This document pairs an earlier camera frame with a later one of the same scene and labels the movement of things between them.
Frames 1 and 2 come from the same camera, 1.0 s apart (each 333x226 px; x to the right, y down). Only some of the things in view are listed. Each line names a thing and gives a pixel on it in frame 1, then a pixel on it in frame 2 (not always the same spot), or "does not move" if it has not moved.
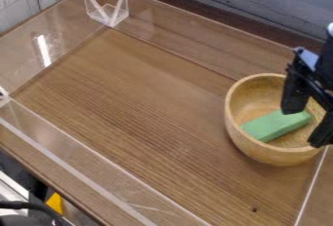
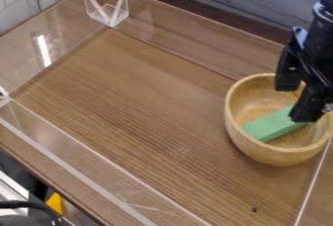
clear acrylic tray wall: (79, 175) does not move
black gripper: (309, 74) -> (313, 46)
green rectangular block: (277, 124) does not move
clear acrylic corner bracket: (107, 14) does not move
